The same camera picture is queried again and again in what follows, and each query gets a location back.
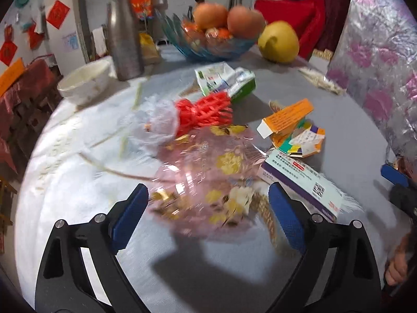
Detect pink transparent flower print bag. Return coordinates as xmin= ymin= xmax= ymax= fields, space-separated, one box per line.
xmin=149 ymin=125 xmax=272 ymax=239

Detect yellow snack bag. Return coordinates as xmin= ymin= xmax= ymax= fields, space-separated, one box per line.
xmin=139 ymin=33 xmax=161 ymax=65

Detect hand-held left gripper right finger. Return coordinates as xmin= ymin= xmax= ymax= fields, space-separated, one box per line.
xmin=267 ymin=182 xmax=382 ymax=313

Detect red plastic net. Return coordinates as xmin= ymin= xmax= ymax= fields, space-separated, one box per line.
xmin=175 ymin=92 xmax=233 ymax=136

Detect red diamond paper on refrigerator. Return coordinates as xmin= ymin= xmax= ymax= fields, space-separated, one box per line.
xmin=46 ymin=0 xmax=71 ymax=29

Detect side table with red cover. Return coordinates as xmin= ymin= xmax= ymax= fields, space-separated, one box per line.
xmin=0 ymin=59 xmax=57 ymax=174

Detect white thin plastic bag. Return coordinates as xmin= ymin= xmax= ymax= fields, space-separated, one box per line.
xmin=122 ymin=99 xmax=180 ymax=153

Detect beige paper packet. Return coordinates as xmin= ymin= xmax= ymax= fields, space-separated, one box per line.
xmin=298 ymin=66 xmax=346 ymax=96

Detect stainless steel thermos bottle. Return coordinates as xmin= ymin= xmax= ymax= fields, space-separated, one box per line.
xmin=106 ymin=0 xmax=145 ymax=81

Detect yellow pomelo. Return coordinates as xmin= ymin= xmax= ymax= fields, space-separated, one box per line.
xmin=257 ymin=20 xmax=300 ymax=63

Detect small red hanging bag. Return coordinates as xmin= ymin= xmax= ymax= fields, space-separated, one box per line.
xmin=27 ymin=22 xmax=46 ymax=50

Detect pink floral plastic sheet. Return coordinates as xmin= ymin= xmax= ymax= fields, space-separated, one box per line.
xmin=326 ymin=0 xmax=417 ymax=172

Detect blue glass fruit bowl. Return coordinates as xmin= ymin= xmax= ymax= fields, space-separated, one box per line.
xmin=156 ymin=9 xmax=259 ymax=62

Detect red gift box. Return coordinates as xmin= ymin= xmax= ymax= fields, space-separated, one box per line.
xmin=130 ymin=0 xmax=154 ymax=19

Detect orange snack packs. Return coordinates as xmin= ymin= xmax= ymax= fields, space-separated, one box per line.
xmin=182 ymin=23 xmax=233 ymax=41

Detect person's right hand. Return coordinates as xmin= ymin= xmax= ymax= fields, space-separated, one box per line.
xmin=384 ymin=231 xmax=412 ymax=286

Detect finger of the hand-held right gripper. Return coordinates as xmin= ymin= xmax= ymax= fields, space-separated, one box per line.
xmin=381 ymin=164 xmax=410 ymax=187

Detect small red diamond wall paper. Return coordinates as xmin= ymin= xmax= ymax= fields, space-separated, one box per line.
xmin=0 ymin=39 xmax=18 ymax=67

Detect torn colourful cardboard box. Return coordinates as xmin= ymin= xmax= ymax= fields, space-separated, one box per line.
xmin=272 ymin=122 xmax=326 ymax=159

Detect white refrigerator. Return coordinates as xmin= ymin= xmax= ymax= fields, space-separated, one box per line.
xmin=42 ymin=0 xmax=91 ymax=65

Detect green white carton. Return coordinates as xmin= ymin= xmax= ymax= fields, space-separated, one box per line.
xmin=194 ymin=62 xmax=256 ymax=102

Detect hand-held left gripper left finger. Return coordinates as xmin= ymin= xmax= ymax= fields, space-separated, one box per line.
xmin=34 ymin=183 xmax=151 ymax=313

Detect white towel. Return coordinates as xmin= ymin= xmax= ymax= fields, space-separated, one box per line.
xmin=92 ymin=27 xmax=108 ymax=58

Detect red apple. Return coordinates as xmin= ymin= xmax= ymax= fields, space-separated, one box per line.
xmin=193 ymin=2 xmax=229 ymax=31
xmin=227 ymin=5 xmax=265 ymax=38

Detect white ceramic bowl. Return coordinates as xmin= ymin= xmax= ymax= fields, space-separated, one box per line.
xmin=58 ymin=60 xmax=112 ymax=106

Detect refrigerator calendar sheet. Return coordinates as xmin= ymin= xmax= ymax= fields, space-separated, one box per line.
xmin=62 ymin=32 xmax=79 ymax=53

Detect long orange box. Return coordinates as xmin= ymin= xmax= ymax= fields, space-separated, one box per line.
xmin=0 ymin=58 xmax=26 ymax=97

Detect orange purple medicine box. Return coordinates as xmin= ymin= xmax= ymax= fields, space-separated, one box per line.
xmin=256 ymin=98 xmax=314 ymax=138

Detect red cushion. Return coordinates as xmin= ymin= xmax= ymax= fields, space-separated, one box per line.
xmin=254 ymin=0 xmax=327 ymax=61

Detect white purple medicine box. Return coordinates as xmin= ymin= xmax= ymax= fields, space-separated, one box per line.
xmin=257 ymin=148 xmax=346 ymax=223

